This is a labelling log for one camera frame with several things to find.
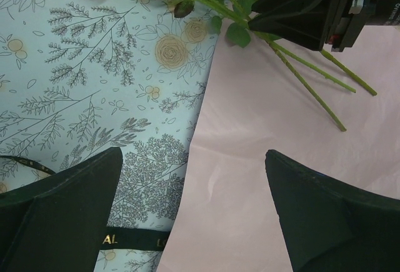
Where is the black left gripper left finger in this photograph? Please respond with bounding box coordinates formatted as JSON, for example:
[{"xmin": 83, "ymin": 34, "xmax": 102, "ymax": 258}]
[{"xmin": 1, "ymin": 148, "xmax": 123, "ymax": 271}]

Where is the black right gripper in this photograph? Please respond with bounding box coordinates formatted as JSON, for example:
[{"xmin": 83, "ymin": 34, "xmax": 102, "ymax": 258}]
[{"xmin": 249, "ymin": 0, "xmax": 399, "ymax": 52}]

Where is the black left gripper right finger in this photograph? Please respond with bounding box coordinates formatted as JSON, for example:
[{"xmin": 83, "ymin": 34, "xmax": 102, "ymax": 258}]
[{"xmin": 265, "ymin": 149, "xmax": 399, "ymax": 271}]

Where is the black ribbon gold lettering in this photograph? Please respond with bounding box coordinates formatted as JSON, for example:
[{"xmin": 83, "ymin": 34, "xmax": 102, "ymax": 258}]
[{"xmin": 1, "ymin": 155, "xmax": 171, "ymax": 251}]

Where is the purple paper bouquet wrap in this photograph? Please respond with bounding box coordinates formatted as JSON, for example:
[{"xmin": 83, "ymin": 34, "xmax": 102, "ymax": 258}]
[{"xmin": 157, "ymin": 0, "xmax": 400, "ymax": 272}]

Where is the floral tablecloth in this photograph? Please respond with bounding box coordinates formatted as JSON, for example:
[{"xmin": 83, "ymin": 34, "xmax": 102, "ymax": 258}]
[{"xmin": 1, "ymin": 0, "xmax": 217, "ymax": 271}]

